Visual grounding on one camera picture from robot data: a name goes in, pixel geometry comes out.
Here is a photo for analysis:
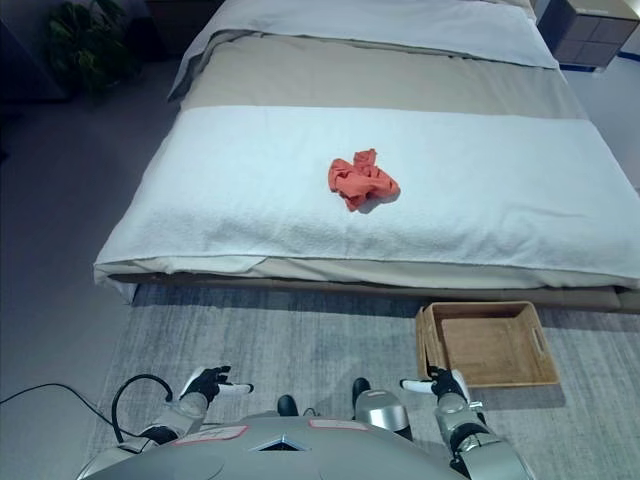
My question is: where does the silver right robot leg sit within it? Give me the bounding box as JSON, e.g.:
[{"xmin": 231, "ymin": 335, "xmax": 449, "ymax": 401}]
[{"xmin": 350, "ymin": 377, "xmax": 416, "ymax": 443}]

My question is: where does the brown bed frame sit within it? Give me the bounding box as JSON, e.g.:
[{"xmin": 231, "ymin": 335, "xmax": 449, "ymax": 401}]
[{"xmin": 107, "ymin": 272, "xmax": 640, "ymax": 315}]

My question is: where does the white fleece blanket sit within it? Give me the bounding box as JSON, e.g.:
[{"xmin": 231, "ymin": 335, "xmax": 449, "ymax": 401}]
[{"xmin": 94, "ymin": 104, "xmax": 640, "ymax": 289}]

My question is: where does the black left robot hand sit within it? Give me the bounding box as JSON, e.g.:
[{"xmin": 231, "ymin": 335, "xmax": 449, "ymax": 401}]
[{"xmin": 178, "ymin": 365, "xmax": 255, "ymax": 407}]

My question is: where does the woven brown basket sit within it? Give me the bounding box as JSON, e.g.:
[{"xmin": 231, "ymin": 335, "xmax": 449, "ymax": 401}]
[{"xmin": 415, "ymin": 301, "xmax": 561, "ymax": 390}]

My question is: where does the brown nightstand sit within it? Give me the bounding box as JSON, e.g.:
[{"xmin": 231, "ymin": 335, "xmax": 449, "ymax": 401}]
[{"xmin": 537, "ymin": 0, "xmax": 640, "ymax": 70}]

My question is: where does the white top sheet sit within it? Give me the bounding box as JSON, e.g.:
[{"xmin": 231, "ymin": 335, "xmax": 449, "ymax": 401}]
[{"xmin": 167, "ymin": 0, "xmax": 559, "ymax": 101}]

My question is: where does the cream bed sheet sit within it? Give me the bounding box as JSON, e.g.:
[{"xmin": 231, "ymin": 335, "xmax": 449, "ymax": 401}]
[{"xmin": 94, "ymin": 255, "xmax": 632, "ymax": 292}]

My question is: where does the red cloth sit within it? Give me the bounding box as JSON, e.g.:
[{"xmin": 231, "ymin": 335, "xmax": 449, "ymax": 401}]
[{"xmin": 327, "ymin": 147, "xmax": 402, "ymax": 214}]

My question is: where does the beige duvet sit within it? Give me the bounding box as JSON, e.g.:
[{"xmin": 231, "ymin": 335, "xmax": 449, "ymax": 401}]
[{"xmin": 177, "ymin": 29, "xmax": 592, "ymax": 121}]

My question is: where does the grey rug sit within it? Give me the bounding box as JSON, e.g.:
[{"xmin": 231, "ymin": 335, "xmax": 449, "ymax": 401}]
[{"xmin": 84, "ymin": 284, "xmax": 640, "ymax": 480}]

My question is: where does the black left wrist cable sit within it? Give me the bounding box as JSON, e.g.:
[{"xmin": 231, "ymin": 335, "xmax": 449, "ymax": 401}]
[{"xmin": 110, "ymin": 373, "xmax": 174, "ymax": 446}]

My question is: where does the thin black floor cable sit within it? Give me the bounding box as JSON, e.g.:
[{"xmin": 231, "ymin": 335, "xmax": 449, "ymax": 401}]
[{"xmin": 0, "ymin": 383, "xmax": 121, "ymax": 427}]

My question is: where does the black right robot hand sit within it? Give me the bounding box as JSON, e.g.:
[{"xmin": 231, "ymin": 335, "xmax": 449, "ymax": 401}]
[{"xmin": 399, "ymin": 365, "xmax": 472, "ymax": 404}]

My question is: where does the silver robot torso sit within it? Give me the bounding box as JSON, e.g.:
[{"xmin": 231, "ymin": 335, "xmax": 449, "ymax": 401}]
[{"xmin": 79, "ymin": 412, "xmax": 484, "ymax": 480}]

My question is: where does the green potted plant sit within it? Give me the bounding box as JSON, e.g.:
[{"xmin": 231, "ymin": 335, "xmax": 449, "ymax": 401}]
[{"xmin": 43, "ymin": 0, "xmax": 142, "ymax": 104}]

